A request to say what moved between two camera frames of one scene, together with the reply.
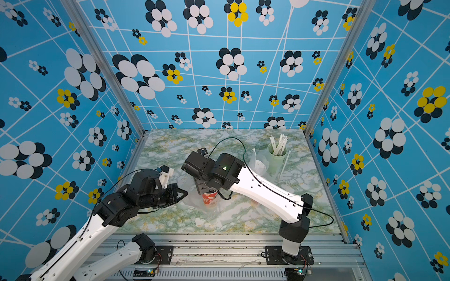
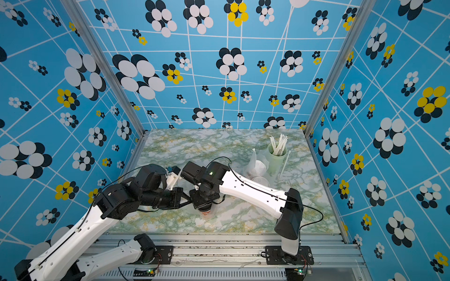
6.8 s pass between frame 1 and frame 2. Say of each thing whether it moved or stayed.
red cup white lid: stayed
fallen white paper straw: stayed
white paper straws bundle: stayed
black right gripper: moved
